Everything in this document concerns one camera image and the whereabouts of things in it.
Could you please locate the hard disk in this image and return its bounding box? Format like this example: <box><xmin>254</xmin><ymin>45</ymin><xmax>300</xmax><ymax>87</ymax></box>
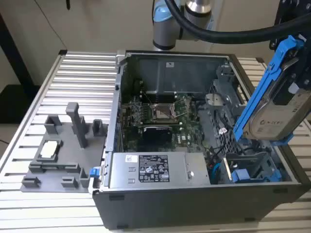
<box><xmin>233</xmin><ymin>35</ymin><xmax>311</xmax><ymax>148</ymax></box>

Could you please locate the disk bay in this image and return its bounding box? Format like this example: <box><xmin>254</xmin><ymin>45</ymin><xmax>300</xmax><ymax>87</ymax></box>
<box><xmin>222</xmin><ymin>145</ymin><xmax>292</xmax><ymax>184</ymax></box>

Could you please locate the empty blue disk carrier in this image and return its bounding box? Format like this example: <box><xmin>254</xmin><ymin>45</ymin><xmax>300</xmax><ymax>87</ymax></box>
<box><xmin>230</xmin><ymin>168</ymin><xmax>284</xmax><ymax>184</ymax></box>

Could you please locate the green motherboard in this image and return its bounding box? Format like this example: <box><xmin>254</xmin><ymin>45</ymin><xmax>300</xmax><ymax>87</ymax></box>
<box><xmin>120</xmin><ymin>93</ymin><xmax>212</xmax><ymax>153</ymax></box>

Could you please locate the metal socket cover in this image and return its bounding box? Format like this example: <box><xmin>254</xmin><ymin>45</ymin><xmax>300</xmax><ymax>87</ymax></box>
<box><xmin>167</xmin><ymin>96</ymin><xmax>192</xmax><ymax>119</ymax></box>

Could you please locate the CPU socket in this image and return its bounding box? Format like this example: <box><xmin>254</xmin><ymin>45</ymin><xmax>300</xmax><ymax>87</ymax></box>
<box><xmin>148</xmin><ymin>103</ymin><xmax>177</xmax><ymax>122</ymax></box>

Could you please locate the black graphics card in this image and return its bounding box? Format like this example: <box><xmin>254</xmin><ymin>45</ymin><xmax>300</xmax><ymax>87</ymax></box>
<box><xmin>142</xmin><ymin>125</ymin><xmax>173</xmax><ymax>150</ymax></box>

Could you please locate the black open PC case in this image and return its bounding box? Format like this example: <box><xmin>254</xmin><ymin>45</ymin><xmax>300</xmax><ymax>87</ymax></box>
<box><xmin>88</xmin><ymin>50</ymin><xmax>311</xmax><ymax>230</ymax></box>

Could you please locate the silver power supply unit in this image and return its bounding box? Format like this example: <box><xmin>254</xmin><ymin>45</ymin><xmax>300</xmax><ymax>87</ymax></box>
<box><xmin>108</xmin><ymin>152</ymin><xmax>211</xmax><ymax>189</ymax></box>

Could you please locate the grey parts rack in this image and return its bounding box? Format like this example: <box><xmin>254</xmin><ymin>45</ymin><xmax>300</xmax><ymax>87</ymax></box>
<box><xmin>21</xmin><ymin>101</ymin><xmax>109</xmax><ymax>194</ymax></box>

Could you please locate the silver CPU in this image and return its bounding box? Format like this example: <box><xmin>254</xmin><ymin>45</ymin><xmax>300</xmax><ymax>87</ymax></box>
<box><xmin>40</xmin><ymin>140</ymin><xmax>60</xmax><ymax>157</ymax></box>

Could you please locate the thick black cable hose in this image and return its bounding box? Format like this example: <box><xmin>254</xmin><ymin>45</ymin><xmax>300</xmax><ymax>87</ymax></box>
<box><xmin>166</xmin><ymin>0</ymin><xmax>311</xmax><ymax>46</ymax></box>

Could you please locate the blue wire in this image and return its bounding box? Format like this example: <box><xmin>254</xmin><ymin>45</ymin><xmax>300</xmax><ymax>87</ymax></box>
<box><xmin>210</xmin><ymin>161</ymin><xmax>221</xmax><ymax>184</ymax></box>

